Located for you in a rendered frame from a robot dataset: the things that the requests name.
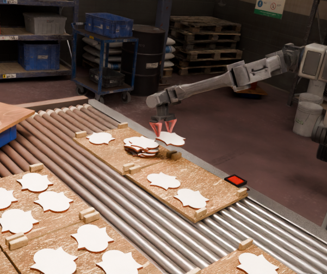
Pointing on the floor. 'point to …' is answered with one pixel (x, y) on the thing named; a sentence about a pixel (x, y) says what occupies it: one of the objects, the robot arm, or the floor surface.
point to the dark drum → (143, 60)
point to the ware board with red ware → (255, 90)
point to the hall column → (163, 15)
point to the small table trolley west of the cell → (83, 82)
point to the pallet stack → (203, 44)
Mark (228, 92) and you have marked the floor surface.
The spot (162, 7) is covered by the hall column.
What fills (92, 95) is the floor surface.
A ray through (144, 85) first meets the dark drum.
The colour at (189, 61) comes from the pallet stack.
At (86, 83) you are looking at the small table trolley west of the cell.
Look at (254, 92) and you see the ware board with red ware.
